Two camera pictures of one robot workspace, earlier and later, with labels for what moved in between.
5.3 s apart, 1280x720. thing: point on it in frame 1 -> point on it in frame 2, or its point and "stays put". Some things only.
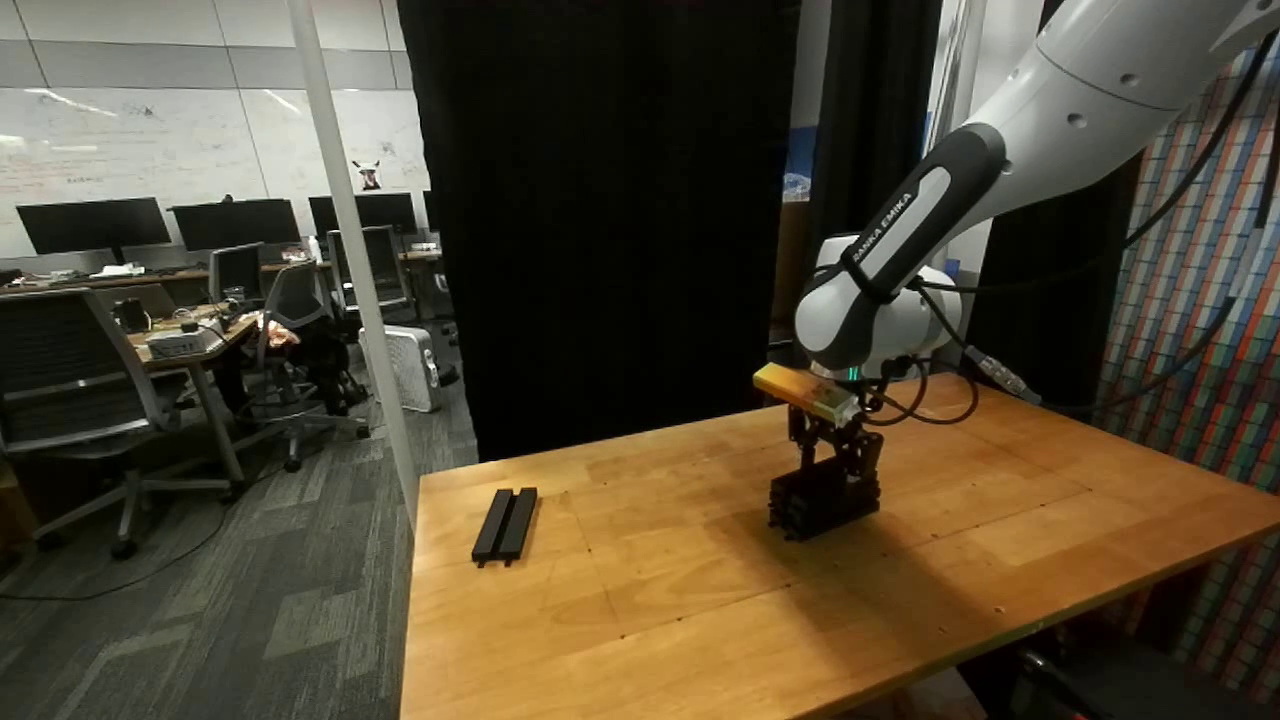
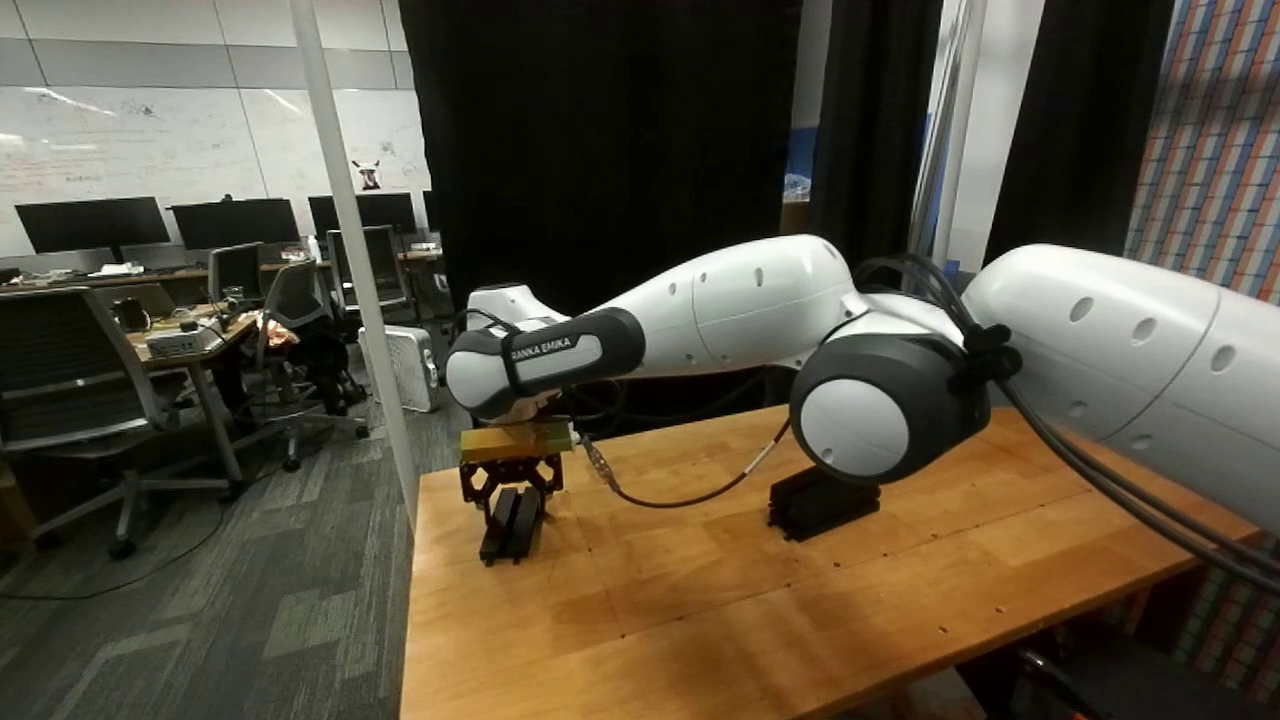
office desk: [183, 341] stays put
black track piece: [507, 527] stays put
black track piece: [820, 498] stays put
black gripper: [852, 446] -> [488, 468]
